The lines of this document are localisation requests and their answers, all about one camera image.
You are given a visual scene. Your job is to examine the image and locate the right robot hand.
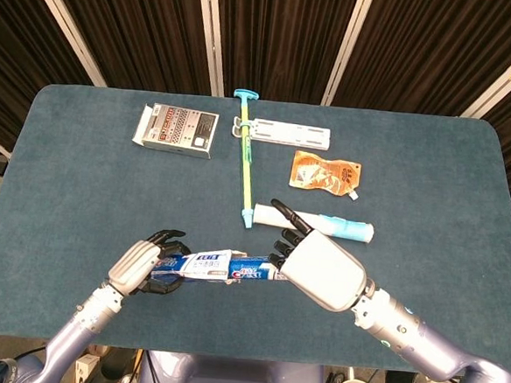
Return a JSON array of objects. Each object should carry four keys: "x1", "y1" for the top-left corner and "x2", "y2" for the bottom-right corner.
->
[{"x1": 263, "y1": 198, "x2": 375, "y2": 316}]

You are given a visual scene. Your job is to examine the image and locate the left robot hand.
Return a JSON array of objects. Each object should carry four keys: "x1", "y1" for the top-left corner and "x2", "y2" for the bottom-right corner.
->
[{"x1": 105, "y1": 225, "x2": 193, "y2": 301}]

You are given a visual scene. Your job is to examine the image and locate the blue white toothpaste box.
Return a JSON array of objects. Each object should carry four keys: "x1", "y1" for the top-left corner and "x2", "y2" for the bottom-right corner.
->
[{"x1": 149, "y1": 241, "x2": 250, "y2": 289}]

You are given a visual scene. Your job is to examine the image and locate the white tube with teal band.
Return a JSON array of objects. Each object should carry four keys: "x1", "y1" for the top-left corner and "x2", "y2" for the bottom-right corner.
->
[{"x1": 252, "y1": 202, "x2": 377, "y2": 245}]

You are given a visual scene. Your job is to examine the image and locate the small white cardboard box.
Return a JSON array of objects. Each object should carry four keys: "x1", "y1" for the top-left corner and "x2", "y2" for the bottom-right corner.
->
[{"x1": 73, "y1": 353, "x2": 102, "y2": 383}]

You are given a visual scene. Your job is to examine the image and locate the grey printed cardboard box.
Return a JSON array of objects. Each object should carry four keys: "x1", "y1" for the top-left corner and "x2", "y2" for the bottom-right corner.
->
[{"x1": 130, "y1": 101, "x2": 221, "y2": 161}]

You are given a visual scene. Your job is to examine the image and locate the blue-green table cloth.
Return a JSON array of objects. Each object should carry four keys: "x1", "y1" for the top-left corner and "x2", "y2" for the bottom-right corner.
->
[{"x1": 0, "y1": 79, "x2": 511, "y2": 380}]

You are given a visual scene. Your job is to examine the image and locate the orange spout pouch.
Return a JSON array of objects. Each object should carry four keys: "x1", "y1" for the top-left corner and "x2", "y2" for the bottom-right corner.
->
[{"x1": 287, "y1": 150, "x2": 364, "y2": 202}]

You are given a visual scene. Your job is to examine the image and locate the black bag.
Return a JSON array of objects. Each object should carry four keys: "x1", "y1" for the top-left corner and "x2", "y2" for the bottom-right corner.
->
[{"x1": 92, "y1": 345, "x2": 140, "y2": 383}]

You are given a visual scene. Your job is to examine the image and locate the white flat package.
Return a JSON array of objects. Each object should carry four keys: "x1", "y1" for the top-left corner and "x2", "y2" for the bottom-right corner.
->
[{"x1": 231, "y1": 115, "x2": 333, "y2": 152}]

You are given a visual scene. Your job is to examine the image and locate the purple robot torso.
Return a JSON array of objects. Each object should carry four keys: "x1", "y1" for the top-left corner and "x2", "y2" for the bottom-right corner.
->
[{"x1": 138, "y1": 348, "x2": 328, "y2": 383}]

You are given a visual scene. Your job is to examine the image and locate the dark brown curtain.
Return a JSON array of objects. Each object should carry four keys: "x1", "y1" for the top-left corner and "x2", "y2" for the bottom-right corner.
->
[{"x1": 0, "y1": 0, "x2": 511, "y2": 239}]

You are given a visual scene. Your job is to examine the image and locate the green hand pump blue handle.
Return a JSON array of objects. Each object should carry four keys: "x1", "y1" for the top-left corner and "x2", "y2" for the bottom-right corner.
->
[{"x1": 223, "y1": 87, "x2": 263, "y2": 230}]

